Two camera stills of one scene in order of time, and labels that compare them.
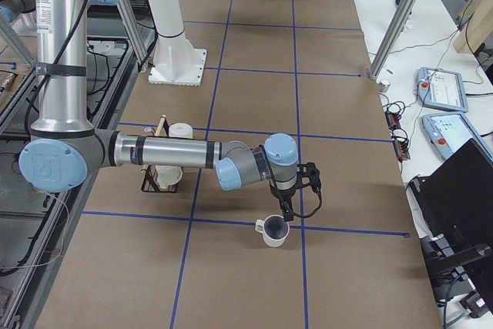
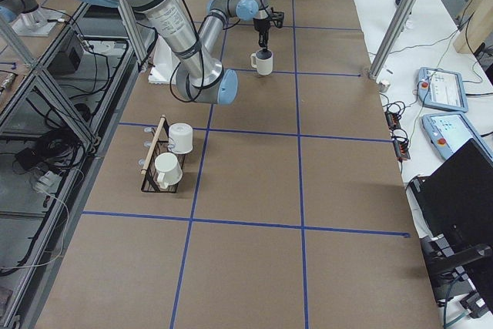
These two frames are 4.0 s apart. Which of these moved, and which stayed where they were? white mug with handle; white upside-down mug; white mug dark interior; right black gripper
Moved: white mug dark interior; right black gripper
Stayed: white mug with handle; white upside-down mug
